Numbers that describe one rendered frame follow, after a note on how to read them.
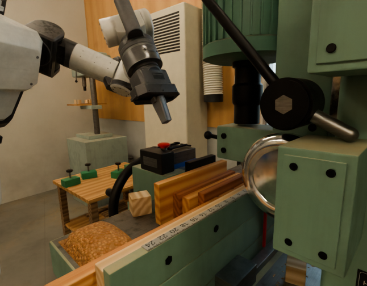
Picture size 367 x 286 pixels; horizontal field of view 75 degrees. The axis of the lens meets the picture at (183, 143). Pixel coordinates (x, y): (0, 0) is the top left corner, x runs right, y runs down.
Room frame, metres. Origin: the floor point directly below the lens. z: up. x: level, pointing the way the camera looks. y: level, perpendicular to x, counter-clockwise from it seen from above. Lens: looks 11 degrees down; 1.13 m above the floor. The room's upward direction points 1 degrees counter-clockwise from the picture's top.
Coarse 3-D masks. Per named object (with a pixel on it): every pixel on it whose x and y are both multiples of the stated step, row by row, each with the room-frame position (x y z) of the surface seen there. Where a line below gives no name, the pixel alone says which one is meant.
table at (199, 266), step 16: (128, 208) 0.57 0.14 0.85; (112, 224) 0.41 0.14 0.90; (128, 224) 0.41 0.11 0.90; (144, 224) 0.41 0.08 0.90; (256, 224) 0.44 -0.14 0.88; (272, 224) 0.49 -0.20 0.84; (224, 240) 0.36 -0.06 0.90; (240, 240) 0.40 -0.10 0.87; (64, 256) 0.32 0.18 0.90; (208, 256) 0.33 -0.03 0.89; (224, 256) 0.36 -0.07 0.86; (64, 272) 0.32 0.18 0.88; (192, 272) 0.30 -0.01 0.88; (208, 272) 0.33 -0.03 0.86
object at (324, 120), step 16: (208, 0) 0.37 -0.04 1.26; (224, 16) 0.36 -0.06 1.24; (240, 32) 0.34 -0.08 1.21; (240, 48) 0.34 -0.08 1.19; (256, 64) 0.32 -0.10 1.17; (272, 80) 0.30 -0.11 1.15; (288, 80) 0.27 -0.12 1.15; (304, 80) 0.28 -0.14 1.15; (272, 96) 0.28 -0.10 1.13; (288, 96) 0.27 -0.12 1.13; (304, 96) 0.26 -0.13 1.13; (320, 96) 0.28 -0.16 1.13; (272, 112) 0.28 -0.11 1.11; (288, 112) 0.27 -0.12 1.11; (304, 112) 0.26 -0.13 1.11; (320, 112) 0.27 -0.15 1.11; (288, 128) 0.27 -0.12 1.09; (336, 128) 0.25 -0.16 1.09; (352, 128) 0.25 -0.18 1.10
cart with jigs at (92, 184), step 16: (80, 176) 1.80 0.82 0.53; (96, 176) 1.77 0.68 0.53; (112, 176) 1.74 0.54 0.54; (64, 192) 1.73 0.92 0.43; (80, 192) 1.48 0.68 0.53; (96, 192) 1.47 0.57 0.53; (128, 192) 2.15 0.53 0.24; (64, 208) 1.72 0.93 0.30; (96, 208) 1.40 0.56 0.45; (64, 224) 1.71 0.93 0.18; (80, 224) 1.70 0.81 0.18
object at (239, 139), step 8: (224, 128) 0.49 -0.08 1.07; (232, 128) 0.47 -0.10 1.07; (240, 128) 0.46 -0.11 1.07; (248, 128) 0.45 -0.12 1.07; (256, 128) 0.44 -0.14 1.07; (264, 128) 0.44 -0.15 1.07; (272, 128) 0.44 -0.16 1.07; (224, 136) 0.48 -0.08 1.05; (232, 136) 0.47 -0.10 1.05; (240, 136) 0.46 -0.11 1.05; (248, 136) 0.45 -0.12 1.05; (256, 136) 0.44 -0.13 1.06; (224, 144) 0.49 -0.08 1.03; (232, 144) 0.47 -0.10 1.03; (240, 144) 0.46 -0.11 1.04; (248, 144) 0.45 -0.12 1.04; (224, 152) 0.48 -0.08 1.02; (232, 152) 0.47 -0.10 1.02; (240, 152) 0.46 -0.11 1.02; (232, 160) 0.47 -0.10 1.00; (240, 160) 0.46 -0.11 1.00
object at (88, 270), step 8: (240, 184) 0.49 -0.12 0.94; (224, 192) 0.45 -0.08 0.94; (168, 224) 0.34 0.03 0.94; (152, 232) 0.32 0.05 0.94; (136, 240) 0.30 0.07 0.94; (120, 248) 0.28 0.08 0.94; (104, 256) 0.26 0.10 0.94; (88, 264) 0.25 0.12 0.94; (72, 272) 0.24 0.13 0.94; (80, 272) 0.24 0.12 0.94; (88, 272) 0.24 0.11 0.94; (56, 280) 0.23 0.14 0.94; (64, 280) 0.23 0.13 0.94; (72, 280) 0.23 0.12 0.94; (80, 280) 0.23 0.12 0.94; (88, 280) 0.23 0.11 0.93; (96, 280) 0.24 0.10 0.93
